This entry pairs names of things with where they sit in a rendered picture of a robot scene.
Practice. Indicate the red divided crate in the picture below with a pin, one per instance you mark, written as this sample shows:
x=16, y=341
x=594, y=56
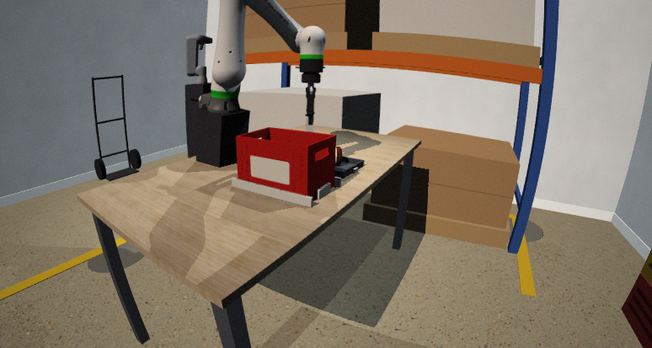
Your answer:
x=286, y=166

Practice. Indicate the brown glass bottle with white label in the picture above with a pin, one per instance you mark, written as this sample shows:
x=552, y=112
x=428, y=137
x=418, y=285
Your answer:
x=338, y=156

